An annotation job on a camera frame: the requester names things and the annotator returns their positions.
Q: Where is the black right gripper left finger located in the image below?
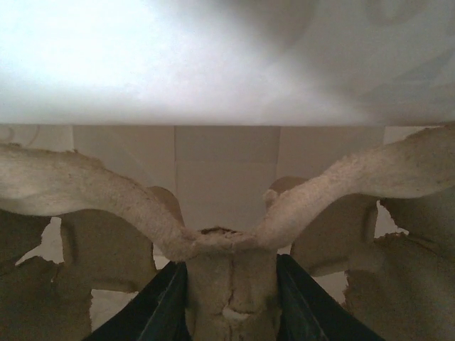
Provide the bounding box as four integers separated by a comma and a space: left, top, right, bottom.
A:
85, 261, 190, 341

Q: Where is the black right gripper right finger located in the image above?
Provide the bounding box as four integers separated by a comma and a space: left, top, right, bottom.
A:
277, 254, 382, 341

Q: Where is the separated brown cup carrier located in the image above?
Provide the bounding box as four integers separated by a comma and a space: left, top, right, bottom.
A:
1, 125, 454, 340

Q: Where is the printed white paper bag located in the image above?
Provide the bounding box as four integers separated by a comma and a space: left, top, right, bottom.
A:
1, 1, 454, 229

